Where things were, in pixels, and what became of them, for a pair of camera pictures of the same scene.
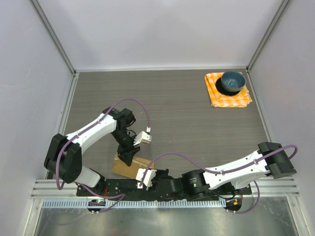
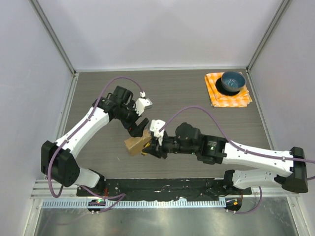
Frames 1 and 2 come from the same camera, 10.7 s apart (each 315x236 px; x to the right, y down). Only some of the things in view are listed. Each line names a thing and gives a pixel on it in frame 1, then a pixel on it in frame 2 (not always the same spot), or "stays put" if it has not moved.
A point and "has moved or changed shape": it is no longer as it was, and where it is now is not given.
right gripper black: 158,172 -> 156,150
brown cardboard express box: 120,167 has moved or changed shape
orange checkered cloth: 241,99 stays put
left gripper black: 129,149 -> 134,130
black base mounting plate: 130,188 stays put
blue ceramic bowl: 233,81 stays put
